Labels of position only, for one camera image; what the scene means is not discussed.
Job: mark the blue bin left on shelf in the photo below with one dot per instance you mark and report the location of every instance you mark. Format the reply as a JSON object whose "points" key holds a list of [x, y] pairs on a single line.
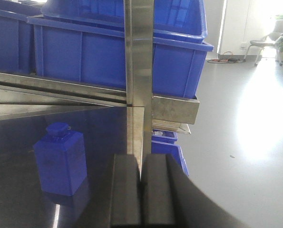
{"points": [[17, 53]]}

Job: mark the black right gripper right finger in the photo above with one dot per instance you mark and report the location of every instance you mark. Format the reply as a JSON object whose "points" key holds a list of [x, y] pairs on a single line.
{"points": [[171, 200]]}

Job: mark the grey chair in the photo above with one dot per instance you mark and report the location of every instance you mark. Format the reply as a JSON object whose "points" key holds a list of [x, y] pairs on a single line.
{"points": [[268, 41]]}

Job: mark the blue bin below shelf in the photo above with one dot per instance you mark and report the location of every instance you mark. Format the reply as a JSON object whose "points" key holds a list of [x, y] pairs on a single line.
{"points": [[164, 142]]}

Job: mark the blue bin nested on top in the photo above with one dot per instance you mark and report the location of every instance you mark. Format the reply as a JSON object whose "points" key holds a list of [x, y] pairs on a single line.
{"points": [[182, 20]]}

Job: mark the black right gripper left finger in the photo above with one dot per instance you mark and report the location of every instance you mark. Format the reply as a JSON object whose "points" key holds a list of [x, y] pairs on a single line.
{"points": [[125, 210]]}

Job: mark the blue bin right on shelf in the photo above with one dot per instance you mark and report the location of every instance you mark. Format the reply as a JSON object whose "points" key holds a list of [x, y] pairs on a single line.
{"points": [[89, 54]]}

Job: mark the blue plastic bottle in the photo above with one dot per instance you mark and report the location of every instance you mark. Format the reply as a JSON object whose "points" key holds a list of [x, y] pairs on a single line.
{"points": [[61, 160]]}

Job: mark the blue bin on shelf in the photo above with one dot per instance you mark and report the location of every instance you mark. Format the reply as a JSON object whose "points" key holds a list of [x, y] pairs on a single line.
{"points": [[89, 54], [17, 53]]}

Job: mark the stainless steel shelf frame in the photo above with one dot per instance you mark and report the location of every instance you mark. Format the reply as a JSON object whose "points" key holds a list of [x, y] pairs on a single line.
{"points": [[145, 111]]}

